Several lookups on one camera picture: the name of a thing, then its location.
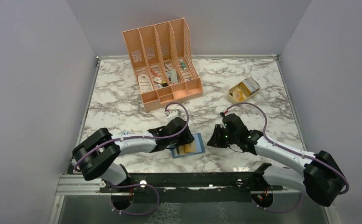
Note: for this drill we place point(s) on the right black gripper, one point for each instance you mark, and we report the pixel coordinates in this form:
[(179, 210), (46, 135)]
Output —
[(215, 140)]

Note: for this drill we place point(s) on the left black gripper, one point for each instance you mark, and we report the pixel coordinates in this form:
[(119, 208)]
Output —
[(187, 137)]

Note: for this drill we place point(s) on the gold credit card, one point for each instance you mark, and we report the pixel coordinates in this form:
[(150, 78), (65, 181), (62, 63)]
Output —
[(179, 151), (190, 148)]

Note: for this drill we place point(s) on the blue card holder wallet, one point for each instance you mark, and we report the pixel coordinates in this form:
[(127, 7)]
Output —
[(196, 147)]

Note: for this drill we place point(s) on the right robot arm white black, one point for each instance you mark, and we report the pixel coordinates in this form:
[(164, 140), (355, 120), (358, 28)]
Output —
[(315, 174)]

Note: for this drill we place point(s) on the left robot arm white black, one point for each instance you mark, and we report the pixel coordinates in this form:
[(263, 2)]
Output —
[(95, 156)]

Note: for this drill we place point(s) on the loose gold card in tray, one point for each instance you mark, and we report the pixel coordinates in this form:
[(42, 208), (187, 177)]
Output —
[(237, 95)]

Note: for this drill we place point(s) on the beige oval card tray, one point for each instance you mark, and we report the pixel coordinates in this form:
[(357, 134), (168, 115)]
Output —
[(243, 91)]

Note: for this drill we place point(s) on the stack of credit cards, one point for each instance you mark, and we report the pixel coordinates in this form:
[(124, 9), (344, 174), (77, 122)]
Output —
[(249, 85)]

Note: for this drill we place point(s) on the blue white round coaster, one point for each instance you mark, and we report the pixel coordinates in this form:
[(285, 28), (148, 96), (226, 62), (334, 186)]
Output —
[(125, 133)]

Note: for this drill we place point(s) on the orange plastic desk organizer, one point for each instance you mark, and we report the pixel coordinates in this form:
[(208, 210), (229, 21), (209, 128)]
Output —
[(155, 49)]

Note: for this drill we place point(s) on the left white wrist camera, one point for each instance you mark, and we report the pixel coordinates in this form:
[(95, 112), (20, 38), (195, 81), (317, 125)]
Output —
[(173, 114)]

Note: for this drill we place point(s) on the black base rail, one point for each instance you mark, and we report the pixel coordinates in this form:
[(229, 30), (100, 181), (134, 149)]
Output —
[(187, 187)]

